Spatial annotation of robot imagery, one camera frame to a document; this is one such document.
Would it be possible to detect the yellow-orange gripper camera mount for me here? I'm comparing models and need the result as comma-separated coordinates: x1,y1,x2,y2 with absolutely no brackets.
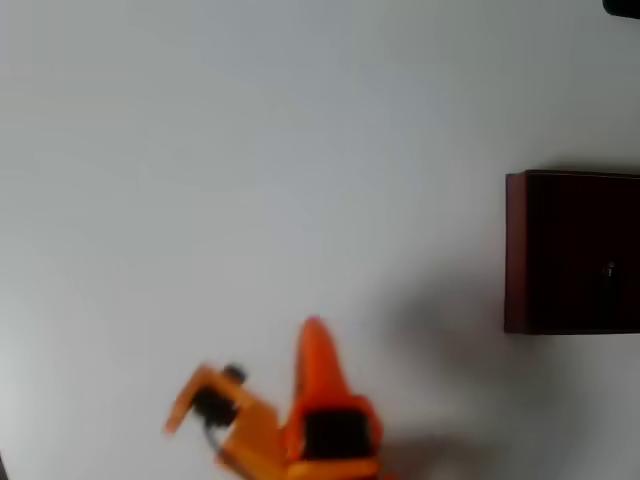
162,360,289,479

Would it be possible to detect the small dark toy object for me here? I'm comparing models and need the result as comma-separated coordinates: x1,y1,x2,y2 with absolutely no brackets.
599,259,619,314

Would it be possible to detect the dark red open box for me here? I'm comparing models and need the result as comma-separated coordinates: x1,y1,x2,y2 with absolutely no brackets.
503,169,640,336

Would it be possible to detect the black object at table edge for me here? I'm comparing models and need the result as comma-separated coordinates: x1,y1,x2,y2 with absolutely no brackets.
602,0,640,20

